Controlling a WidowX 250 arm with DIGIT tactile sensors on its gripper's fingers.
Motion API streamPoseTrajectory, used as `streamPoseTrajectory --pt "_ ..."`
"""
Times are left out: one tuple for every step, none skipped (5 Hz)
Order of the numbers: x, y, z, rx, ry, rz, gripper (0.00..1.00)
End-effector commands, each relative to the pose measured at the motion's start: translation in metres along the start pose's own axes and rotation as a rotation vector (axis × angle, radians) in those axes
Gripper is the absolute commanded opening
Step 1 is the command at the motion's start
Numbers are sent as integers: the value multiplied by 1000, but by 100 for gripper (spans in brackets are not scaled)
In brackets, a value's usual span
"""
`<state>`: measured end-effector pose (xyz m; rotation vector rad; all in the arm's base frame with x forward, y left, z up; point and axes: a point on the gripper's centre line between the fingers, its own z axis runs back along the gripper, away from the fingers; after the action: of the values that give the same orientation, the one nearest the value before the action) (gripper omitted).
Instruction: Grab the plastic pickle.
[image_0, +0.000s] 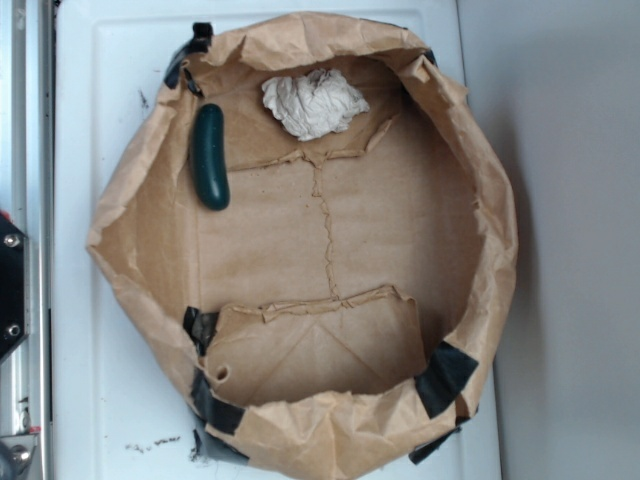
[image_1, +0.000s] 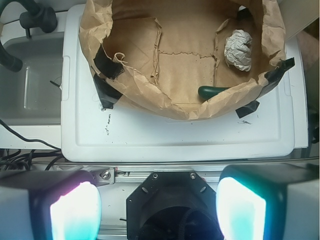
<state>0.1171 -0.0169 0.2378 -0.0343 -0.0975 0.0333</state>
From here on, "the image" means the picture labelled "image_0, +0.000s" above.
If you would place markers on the dark green plastic pickle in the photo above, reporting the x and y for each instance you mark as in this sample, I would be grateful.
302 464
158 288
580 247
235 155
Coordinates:
208 158

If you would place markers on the crumpled white paper ball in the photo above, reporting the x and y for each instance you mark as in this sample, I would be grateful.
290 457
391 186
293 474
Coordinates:
313 105

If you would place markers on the white tray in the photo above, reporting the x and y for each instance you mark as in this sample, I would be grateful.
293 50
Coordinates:
116 414

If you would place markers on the black mounting plate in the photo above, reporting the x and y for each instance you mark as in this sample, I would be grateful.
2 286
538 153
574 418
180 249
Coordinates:
12 277

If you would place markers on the metal rail frame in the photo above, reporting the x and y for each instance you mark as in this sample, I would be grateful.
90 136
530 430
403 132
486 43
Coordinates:
27 70

